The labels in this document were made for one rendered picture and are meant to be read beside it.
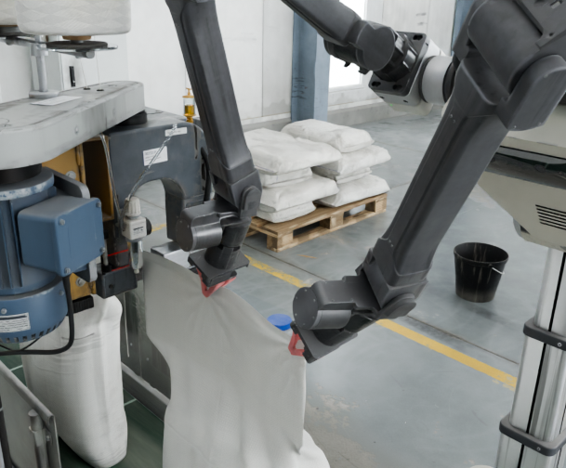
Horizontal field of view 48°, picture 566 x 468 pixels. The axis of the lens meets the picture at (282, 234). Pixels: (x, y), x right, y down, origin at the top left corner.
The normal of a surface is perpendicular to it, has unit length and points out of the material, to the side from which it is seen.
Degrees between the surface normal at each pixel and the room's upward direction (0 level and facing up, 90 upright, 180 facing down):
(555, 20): 58
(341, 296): 35
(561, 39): 123
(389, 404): 0
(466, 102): 94
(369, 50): 99
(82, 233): 90
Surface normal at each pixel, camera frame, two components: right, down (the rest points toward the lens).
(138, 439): 0.02, -0.93
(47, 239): -0.37, 0.33
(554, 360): -0.72, 0.24
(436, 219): 0.25, 0.81
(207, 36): 0.58, 0.46
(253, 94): 0.69, 0.28
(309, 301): -0.82, -0.06
